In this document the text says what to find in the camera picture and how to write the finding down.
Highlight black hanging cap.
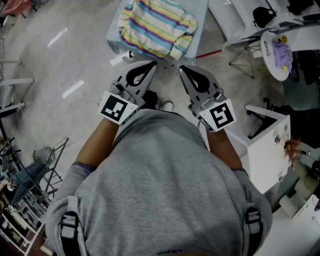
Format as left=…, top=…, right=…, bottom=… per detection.
left=287, top=0, right=315, bottom=16
left=252, top=6, right=277, bottom=29

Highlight grey backpack strap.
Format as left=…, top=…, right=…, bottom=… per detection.
left=59, top=194, right=84, bottom=256
left=243, top=206, right=265, bottom=256

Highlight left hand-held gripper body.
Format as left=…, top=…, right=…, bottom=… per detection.
left=97, top=79, right=147, bottom=126

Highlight black office chair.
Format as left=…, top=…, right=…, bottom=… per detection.
left=247, top=96, right=320, bottom=143

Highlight white cluttered shelf unit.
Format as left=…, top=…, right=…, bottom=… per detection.
left=0, top=209, right=46, bottom=256

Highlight yellow metal table legs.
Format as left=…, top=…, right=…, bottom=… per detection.
left=228, top=41, right=263, bottom=80

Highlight thin black cable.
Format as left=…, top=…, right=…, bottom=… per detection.
left=196, top=119, right=209, bottom=144

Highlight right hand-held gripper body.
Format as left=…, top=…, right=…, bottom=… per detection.
left=188, top=86, right=237, bottom=133

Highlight light blue padded table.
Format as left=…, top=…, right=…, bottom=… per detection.
left=106, top=0, right=210, bottom=66

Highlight red stick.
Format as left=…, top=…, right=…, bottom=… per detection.
left=195, top=48, right=223, bottom=60

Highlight pink cloth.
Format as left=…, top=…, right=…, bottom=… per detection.
left=2, top=0, right=33, bottom=17

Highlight pastel striped shirt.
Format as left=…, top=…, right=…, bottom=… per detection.
left=117, top=0, right=198, bottom=61

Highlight person's right forearm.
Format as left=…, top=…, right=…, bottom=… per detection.
left=207, top=128, right=244, bottom=171

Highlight person's black trousers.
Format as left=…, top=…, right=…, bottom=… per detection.
left=141, top=89, right=159, bottom=111

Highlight white frame stand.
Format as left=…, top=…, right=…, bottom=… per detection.
left=0, top=59, right=35, bottom=118

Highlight round white side table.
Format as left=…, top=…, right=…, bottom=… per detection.
left=260, top=31, right=295, bottom=82

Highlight person's white shoe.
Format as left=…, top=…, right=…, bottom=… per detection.
left=157, top=100, right=175, bottom=112

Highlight person's grey sweatshirt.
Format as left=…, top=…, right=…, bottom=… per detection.
left=44, top=108, right=273, bottom=256

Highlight black metal rack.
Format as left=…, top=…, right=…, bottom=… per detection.
left=0, top=136, right=70, bottom=213

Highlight person's left forearm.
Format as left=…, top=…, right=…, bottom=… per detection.
left=75, top=117, right=121, bottom=169

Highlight crumpled purple cloth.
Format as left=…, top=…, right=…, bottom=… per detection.
left=271, top=41, right=294, bottom=73

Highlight white square stool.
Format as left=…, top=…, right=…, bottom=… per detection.
left=224, top=104, right=292, bottom=195

